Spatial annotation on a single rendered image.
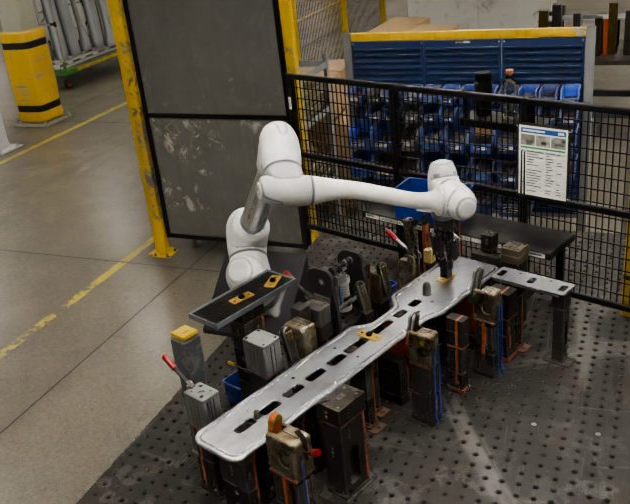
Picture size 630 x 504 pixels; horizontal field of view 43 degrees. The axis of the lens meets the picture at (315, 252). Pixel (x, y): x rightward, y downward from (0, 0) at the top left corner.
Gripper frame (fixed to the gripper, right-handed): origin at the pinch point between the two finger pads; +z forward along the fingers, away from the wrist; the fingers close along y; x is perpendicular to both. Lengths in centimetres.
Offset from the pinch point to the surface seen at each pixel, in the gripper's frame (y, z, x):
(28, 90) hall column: -744, 55, 249
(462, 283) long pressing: 6.5, 5.0, 0.7
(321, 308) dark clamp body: -16, -3, -51
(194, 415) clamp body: -17, 6, -109
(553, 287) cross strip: 35.3, 5.3, 14.4
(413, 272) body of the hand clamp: -13.2, 4.1, -2.2
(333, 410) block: 19, 2, -88
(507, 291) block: 21.4, 7.2, 6.9
